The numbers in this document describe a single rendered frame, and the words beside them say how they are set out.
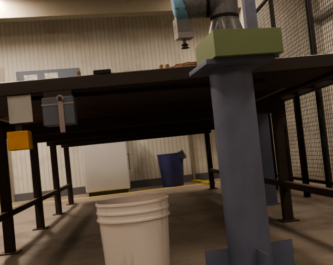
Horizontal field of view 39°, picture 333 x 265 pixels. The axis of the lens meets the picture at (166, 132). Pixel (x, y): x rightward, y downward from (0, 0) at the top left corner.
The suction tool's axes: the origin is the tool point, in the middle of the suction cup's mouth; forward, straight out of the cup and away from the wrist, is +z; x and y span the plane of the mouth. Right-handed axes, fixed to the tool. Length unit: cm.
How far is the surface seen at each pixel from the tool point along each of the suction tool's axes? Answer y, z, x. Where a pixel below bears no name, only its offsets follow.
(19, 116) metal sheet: 83, 30, 12
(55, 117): 69, 32, 18
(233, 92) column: 5, 32, 61
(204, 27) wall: -236, -163, -534
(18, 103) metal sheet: 83, 25, 12
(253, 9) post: -120, -66, -143
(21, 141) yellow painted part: 83, 41, 15
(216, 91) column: 10, 31, 55
